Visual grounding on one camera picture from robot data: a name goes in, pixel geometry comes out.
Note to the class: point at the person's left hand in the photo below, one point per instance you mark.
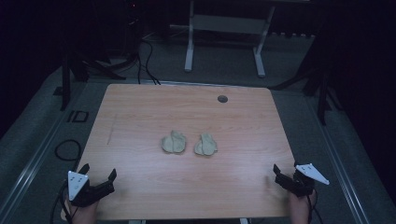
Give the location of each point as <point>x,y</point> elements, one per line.
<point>82,215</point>

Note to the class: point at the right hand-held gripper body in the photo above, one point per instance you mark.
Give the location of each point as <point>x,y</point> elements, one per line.
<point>299,185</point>

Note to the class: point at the grey table grommet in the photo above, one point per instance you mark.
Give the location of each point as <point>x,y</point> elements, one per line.
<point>222,99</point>

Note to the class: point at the white desk frame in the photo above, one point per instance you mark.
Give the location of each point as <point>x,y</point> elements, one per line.
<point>225,24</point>

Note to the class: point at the metal floor rail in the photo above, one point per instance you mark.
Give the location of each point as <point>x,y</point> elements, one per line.
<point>339,168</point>
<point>28,174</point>

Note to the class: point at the person's right hand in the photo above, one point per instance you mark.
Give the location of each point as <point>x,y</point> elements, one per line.
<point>300,210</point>

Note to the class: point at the black metal stand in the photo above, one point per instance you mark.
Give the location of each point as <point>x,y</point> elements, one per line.
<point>66,84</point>
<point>322,93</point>

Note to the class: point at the beige sock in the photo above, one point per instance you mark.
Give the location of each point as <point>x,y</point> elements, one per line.
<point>173,143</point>
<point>206,145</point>

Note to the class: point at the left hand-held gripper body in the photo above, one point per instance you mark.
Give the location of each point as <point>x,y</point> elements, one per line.
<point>77,185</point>

